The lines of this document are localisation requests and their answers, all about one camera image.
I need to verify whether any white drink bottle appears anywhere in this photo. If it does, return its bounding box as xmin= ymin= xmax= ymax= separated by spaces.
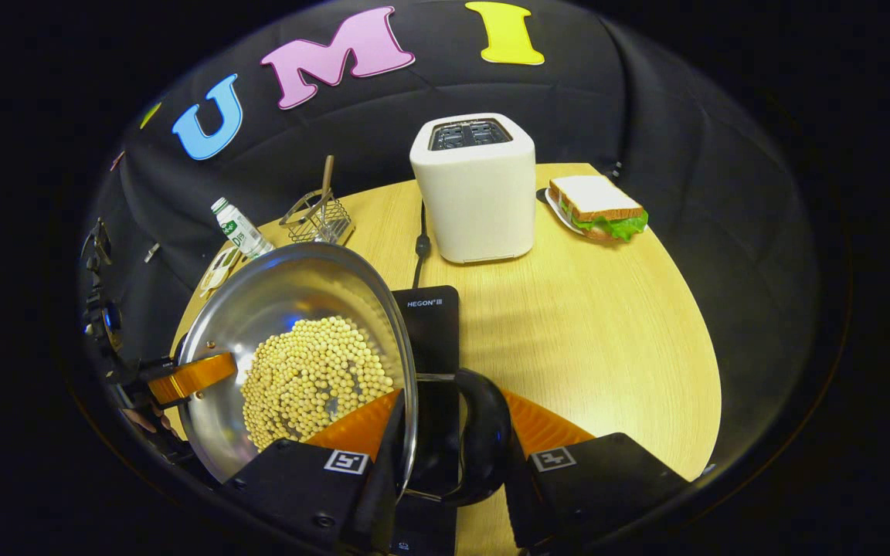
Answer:
xmin=211 ymin=198 xmax=276 ymax=260

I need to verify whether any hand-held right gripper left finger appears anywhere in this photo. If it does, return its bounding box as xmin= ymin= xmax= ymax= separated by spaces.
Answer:
xmin=221 ymin=388 xmax=407 ymax=555

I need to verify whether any black induction cooktop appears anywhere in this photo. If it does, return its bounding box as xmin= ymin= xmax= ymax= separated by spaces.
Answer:
xmin=391 ymin=286 xmax=461 ymax=556

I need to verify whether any white toaster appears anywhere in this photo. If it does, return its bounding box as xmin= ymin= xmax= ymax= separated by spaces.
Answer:
xmin=409 ymin=113 xmax=536 ymax=265

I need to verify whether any metal wire basket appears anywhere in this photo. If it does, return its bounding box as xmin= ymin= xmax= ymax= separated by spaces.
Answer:
xmin=280 ymin=189 xmax=355 ymax=248

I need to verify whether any wooden stick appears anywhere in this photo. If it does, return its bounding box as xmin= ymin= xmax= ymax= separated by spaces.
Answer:
xmin=320 ymin=155 xmax=335 ymax=225

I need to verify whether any sandwich with lettuce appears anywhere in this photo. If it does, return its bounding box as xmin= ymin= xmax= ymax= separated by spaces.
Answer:
xmin=549 ymin=175 xmax=649 ymax=242

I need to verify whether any steel pot with black handles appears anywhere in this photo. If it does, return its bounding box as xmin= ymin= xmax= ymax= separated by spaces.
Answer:
xmin=176 ymin=242 xmax=514 ymax=507

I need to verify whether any white sandwich plate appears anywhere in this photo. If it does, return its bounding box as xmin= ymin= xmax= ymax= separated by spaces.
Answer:
xmin=544 ymin=189 xmax=651 ymax=242

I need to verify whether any black toaster power cable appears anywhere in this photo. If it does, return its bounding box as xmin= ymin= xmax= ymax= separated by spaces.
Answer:
xmin=412 ymin=202 xmax=432 ymax=290

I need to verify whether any white divided bean dish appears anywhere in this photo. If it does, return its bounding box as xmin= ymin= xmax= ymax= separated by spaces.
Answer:
xmin=199 ymin=246 xmax=242 ymax=299

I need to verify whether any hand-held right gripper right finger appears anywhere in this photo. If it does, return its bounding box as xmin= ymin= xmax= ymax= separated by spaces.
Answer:
xmin=501 ymin=388 xmax=689 ymax=551

